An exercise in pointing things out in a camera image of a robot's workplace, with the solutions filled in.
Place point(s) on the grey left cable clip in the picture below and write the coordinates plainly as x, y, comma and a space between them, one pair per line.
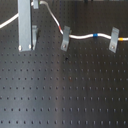
65, 41

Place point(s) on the grey cable clip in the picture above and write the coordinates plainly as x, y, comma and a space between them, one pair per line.
65, 41
114, 39

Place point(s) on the grey angle bracket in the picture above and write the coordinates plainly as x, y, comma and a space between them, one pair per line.
34, 36

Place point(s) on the grey right cable clip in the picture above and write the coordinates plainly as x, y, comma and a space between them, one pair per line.
114, 39

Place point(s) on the grey metal vertical post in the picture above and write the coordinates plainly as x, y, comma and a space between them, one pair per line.
24, 25

